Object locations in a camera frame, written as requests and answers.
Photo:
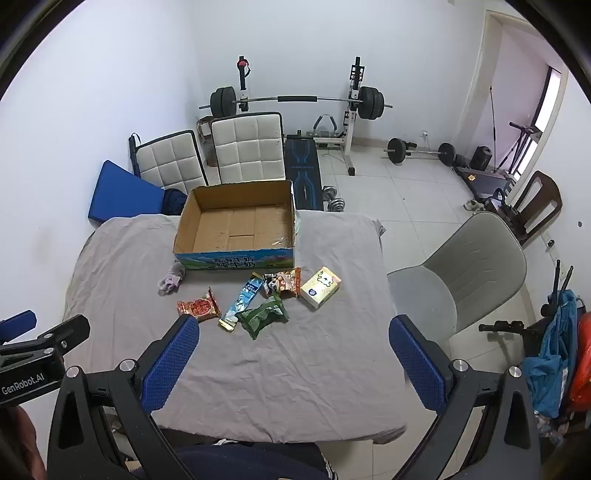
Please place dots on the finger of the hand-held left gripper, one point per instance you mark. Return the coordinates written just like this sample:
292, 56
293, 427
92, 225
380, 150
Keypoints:
69, 330
18, 323

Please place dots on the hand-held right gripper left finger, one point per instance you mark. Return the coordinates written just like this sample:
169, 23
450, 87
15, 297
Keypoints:
171, 364

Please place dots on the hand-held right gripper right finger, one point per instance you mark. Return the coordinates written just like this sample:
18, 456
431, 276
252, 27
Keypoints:
418, 364

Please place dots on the red snack packet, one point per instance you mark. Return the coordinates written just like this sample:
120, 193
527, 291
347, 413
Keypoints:
198, 307

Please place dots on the long blue snack packet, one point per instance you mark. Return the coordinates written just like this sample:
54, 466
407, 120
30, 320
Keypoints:
242, 297

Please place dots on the green snack packet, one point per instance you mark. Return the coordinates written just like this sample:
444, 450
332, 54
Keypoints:
261, 318

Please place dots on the yellow snack packet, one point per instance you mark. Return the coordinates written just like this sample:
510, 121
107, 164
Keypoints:
321, 286

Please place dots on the orange cartoon snack packet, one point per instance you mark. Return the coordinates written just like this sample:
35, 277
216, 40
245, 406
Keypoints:
284, 281

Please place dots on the person's left hand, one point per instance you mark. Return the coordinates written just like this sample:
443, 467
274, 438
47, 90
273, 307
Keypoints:
16, 443

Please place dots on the grey table cloth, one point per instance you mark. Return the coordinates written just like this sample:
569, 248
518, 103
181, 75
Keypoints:
277, 383

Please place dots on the person's dark clothing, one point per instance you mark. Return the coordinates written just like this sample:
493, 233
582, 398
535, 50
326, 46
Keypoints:
240, 461

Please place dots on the beige plastic chair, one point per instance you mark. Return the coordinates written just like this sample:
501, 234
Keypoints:
475, 258

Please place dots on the blue jacket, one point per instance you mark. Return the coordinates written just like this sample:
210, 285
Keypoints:
554, 350

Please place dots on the blue foam mat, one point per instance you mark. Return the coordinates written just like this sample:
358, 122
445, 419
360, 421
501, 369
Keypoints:
120, 194

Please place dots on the dark blue cloth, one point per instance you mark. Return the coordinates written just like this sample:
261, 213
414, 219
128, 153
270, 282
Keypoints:
174, 202

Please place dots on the red bag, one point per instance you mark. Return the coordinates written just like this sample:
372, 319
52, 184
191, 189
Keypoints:
582, 369

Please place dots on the pair of light shoes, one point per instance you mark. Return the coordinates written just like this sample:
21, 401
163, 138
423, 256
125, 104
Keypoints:
474, 206

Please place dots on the chrome dumbbell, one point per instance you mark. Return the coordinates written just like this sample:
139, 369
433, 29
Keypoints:
337, 205
330, 191

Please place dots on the black folded rod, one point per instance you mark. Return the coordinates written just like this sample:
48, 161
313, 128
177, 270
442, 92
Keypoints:
134, 152

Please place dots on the black treadmill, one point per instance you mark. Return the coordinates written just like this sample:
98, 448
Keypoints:
485, 182

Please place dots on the white padded chair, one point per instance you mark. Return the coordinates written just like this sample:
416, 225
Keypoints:
247, 147
166, 161

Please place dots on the dark wooden chair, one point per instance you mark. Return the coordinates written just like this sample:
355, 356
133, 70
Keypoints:
540, 194

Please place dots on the black cylinder speaker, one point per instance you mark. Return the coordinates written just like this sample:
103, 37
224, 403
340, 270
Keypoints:
480, 158

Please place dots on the small barbell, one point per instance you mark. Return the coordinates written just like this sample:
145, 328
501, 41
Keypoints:
397, 150

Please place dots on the black weight bench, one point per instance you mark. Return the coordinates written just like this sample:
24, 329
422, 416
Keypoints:
302, 170

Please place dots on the white barbell rack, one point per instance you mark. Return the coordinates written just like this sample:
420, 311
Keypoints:
353, 134

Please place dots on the small cardboard box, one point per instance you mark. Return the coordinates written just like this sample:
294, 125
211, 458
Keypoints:
205, 127

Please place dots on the thin black stick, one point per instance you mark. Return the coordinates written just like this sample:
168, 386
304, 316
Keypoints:
492, 129

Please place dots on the window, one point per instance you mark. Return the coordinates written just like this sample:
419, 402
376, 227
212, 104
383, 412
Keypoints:
551, 115

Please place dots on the large barbell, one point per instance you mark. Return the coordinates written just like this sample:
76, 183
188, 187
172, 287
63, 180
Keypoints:
295, 98

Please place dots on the door frame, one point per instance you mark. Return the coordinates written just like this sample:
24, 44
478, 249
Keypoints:
485, 69

